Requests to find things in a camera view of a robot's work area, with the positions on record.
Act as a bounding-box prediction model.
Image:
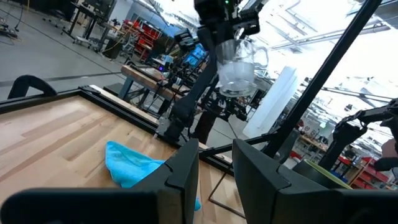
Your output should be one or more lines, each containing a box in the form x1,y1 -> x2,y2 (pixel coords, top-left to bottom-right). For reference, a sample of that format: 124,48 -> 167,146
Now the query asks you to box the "blue-lit monitor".
182,43 -> 208,68

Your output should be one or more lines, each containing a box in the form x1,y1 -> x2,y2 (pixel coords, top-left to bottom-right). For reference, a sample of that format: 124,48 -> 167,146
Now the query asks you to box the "black aluminium table frame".
0,0 -> 384,175

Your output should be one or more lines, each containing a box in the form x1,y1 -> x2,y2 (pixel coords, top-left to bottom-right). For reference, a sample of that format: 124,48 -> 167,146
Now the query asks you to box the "red storage shelving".
122,18 -> 163,63

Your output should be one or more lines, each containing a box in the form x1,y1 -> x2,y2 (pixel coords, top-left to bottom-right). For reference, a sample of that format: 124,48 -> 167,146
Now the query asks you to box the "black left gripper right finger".
232,138 -> 398,224

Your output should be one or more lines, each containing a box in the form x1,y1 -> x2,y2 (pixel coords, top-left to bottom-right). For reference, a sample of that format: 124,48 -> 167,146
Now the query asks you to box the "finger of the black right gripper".
238,17 -> 261,37
197,26 -> 219,65

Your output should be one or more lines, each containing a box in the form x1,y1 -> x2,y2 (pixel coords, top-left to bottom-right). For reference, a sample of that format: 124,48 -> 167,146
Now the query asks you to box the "black jointed leader arm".
318,98 -> 398,172

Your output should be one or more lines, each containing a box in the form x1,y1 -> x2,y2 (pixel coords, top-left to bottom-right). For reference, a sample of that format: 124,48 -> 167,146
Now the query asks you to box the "wooden workbench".
119,64 -> 191,108

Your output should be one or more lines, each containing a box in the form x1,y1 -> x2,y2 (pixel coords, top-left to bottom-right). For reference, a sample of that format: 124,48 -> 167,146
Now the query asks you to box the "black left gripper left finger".
0,138 -> 200,224

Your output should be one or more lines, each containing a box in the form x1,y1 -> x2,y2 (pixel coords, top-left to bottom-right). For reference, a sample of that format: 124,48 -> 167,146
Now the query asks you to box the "clear glass cup with handle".
215,38 -> 269,98

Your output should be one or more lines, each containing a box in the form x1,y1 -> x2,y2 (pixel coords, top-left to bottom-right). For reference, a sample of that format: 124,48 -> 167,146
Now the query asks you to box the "wooden shelf with black legs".
207,170 -> 247,219

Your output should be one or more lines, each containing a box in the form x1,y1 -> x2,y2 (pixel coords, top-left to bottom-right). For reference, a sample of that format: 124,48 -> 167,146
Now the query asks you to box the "turquoise microfibre cloth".
104,140 -> 203,213

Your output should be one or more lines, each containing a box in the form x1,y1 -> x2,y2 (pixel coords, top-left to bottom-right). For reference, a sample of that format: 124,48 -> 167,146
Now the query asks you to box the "person's hand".
380,138 -> 398,160

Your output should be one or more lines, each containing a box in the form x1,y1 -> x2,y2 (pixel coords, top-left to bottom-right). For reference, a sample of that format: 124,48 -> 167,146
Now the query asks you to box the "white pillar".
241,65 -> 299,140

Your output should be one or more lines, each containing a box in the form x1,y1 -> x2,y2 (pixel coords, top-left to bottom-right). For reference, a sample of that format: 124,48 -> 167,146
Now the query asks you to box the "black table clamp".
7,74 -> 58,100

